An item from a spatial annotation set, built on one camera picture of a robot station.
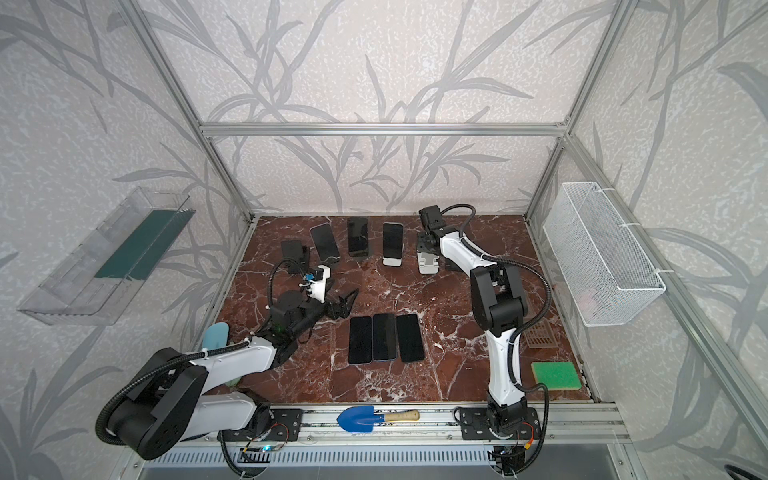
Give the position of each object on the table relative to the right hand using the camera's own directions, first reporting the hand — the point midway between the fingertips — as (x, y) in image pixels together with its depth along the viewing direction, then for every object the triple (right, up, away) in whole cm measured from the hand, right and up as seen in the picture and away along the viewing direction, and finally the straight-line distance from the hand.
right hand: (427, 240), depth 103 cm
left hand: (-24, -13, -19) cm, 33 cm away
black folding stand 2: (+8, -9, -1) cm, 12 cm away
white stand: (-12, -8, +2) cm, 15 cm away
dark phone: (-6, -30, -13) cm, 33 cm away
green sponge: (+34, -37, -22) cm, 55 cm away
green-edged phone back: (-12, 0, -2) cm, 12 cm away
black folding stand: (-46, -3, 0) cm, 46 cm away
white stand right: (0, -8, -1) cm, 8 cm away
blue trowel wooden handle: (-19, -46, -27) cm, 57 cm away
